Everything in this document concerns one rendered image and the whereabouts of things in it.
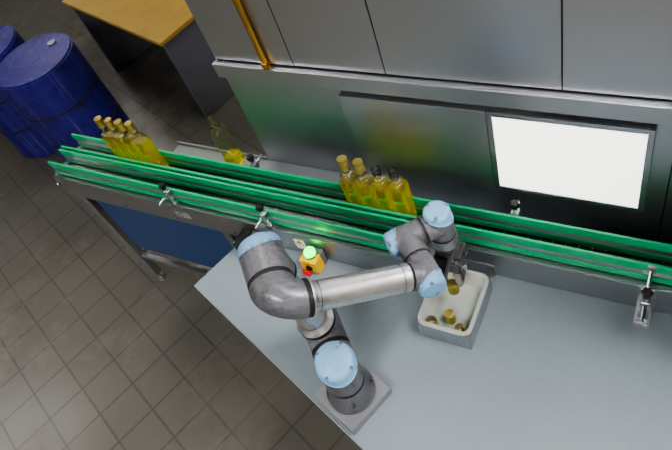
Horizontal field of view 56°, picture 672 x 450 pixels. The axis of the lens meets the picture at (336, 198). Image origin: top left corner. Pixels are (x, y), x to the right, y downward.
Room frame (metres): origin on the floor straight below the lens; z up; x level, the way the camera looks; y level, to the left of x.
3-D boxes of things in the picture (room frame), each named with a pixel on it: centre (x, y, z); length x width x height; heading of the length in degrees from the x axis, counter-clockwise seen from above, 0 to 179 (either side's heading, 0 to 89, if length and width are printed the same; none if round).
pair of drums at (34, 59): (3.86, 1.53, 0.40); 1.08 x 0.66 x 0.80; 29
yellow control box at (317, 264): (1.38, 0.17, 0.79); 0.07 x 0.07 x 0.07; 47
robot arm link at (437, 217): (1.00, -0.23, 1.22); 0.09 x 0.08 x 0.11; 91
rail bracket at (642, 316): (0.70, -0.66, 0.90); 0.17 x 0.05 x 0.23; 137
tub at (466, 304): (0.99, -0.21, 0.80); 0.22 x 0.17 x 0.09; 137
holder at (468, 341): (1.01, -0.23, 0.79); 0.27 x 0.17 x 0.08; 137
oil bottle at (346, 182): (1.43, -0.07, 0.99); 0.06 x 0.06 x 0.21; 47
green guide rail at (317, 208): (1.81, 0.42, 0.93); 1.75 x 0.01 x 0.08; 47
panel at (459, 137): (1.23, -0.47, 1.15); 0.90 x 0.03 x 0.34; 47
